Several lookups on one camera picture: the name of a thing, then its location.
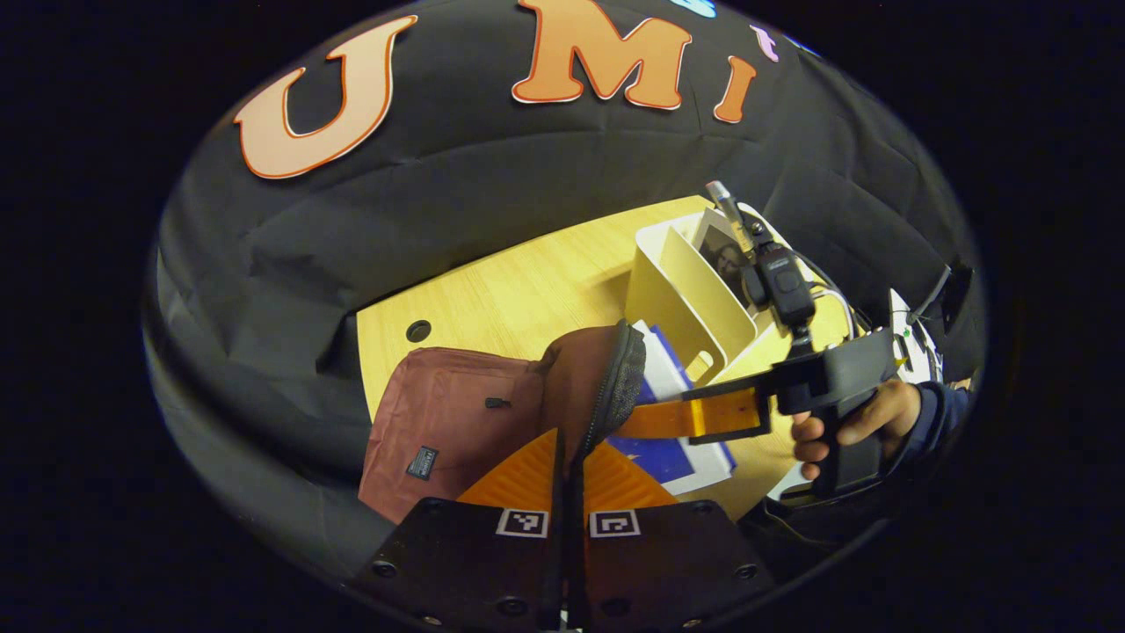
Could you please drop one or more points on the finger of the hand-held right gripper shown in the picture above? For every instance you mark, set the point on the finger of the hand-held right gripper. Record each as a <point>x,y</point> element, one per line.
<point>729,387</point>

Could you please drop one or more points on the blue book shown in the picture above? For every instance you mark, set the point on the blue book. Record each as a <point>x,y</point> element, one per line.
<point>668,457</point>

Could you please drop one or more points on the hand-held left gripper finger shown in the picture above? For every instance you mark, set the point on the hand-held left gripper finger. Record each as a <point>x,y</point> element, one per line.
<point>576,563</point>
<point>555,563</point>

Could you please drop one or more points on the maroon schoolbag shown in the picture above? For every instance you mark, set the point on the maroon schoolbag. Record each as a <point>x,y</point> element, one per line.
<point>457,413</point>

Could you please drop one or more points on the white bookshelf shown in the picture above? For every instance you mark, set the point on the white bookshelf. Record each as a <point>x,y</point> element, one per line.
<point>694,290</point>

